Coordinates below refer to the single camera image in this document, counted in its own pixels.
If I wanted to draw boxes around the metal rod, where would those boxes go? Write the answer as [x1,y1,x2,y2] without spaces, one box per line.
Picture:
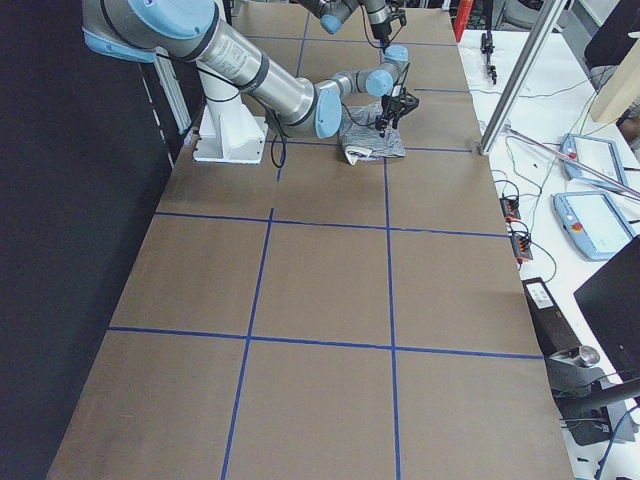
[504,127,640,199]

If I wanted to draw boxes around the navy white striped polo shirt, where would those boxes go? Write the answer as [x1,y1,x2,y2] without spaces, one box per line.
[338,101,406,165]

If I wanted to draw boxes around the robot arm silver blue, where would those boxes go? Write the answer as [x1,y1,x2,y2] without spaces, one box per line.
[298,0,392,47]
[82,1,409,138]

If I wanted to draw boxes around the black power strip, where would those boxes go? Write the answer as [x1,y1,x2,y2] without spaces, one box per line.
[499,195,533,265]

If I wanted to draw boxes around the blue teach pendant lower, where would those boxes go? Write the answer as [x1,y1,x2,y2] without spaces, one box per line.
[552,191,636,261]

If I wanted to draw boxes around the aluminium frame post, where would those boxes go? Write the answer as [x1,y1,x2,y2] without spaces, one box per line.
[478,0,566,155]

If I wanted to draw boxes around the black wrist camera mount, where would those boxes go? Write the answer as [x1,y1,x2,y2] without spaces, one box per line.
[388,8,407,27]
[399,89,420,117]

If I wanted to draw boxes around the black clamp stand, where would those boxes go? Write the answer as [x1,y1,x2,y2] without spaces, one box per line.
[480,0,497,85]

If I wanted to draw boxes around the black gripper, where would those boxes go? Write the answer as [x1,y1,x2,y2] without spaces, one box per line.
[374,87,406,138]
[372,20,392,45]

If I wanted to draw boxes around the black box with label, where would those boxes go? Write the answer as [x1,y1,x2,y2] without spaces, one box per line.
[522,277,580,357]

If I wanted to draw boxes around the blue teach pendant upper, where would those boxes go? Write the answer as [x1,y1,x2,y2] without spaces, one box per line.
[560,133,629,192]

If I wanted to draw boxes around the blue teach pendant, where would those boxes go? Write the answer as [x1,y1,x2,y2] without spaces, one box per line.
[560,133,629,192]
[552,191,636,261]

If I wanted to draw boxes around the black monitor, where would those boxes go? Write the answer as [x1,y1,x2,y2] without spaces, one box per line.
[574,236,639,357]

